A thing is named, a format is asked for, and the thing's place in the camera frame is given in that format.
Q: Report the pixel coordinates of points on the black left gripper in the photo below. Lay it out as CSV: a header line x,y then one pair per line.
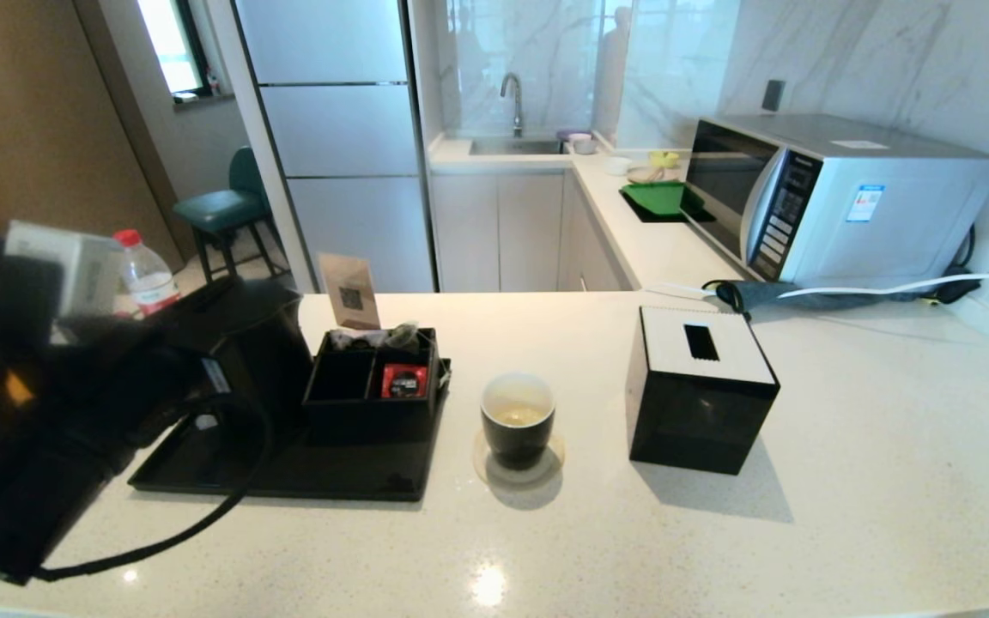
x,y
142,386

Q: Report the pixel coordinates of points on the black electric kettle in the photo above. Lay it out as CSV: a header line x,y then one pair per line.
x,y
267,343

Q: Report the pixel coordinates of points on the black serving tray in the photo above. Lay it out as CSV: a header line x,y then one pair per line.
x,y
331,476

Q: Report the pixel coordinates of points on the black compartment organizer box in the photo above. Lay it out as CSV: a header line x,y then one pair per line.
x,y
370,422

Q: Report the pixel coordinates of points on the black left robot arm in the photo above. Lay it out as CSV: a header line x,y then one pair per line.
x,y
14,481

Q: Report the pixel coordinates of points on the small white paper tag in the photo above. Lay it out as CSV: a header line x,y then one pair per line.
x,y
205,421

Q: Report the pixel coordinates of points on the small red-capped water bottle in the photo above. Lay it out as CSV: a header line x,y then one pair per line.
x,y
149,276

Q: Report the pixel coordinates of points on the brown QR code card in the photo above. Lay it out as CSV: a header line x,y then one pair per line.
x,y
348,288

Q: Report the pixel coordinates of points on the green upholstered chair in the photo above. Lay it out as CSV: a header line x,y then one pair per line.
x,y
220,210

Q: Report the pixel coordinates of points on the red Nescafe sachet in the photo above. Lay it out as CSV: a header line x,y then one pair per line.
x,y
404,381

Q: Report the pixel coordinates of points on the small orange object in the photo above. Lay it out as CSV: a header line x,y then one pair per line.
x,y
19,388

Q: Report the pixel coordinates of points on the clear glass coaster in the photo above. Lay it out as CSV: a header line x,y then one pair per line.
x,y
485,469

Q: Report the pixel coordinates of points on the brown wooden door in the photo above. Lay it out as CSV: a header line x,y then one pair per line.
x,y
39,129

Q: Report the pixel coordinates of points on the black cup white inside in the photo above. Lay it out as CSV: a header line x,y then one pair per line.
x,y
518,442

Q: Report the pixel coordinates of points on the white base cabinet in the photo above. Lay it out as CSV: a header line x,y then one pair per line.
x,y
503,232

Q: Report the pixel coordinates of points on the bright window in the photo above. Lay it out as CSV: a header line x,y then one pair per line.
x,y
170,47

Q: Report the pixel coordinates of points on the steel kitchen sink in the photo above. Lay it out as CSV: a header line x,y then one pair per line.
x,y
516,148

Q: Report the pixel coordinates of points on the chrome kitchen faucet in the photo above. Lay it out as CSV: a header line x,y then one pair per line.
x,y
518,110

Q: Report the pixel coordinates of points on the small white purple cup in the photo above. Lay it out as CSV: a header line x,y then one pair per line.
x,y
582,144

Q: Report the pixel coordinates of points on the small white bowl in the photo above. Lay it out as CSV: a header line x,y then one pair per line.
x,y
617,166

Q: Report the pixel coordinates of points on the green cutting board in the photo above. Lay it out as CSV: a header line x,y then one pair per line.
x,y
658,197

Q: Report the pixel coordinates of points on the black tissue box white lid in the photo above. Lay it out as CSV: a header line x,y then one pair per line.
x,y
700,416

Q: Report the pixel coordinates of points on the silver microwave oven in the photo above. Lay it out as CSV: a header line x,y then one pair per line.
x,y
898,215

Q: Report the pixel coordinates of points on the dark wall socket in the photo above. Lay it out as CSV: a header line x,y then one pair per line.
x,y
773,96

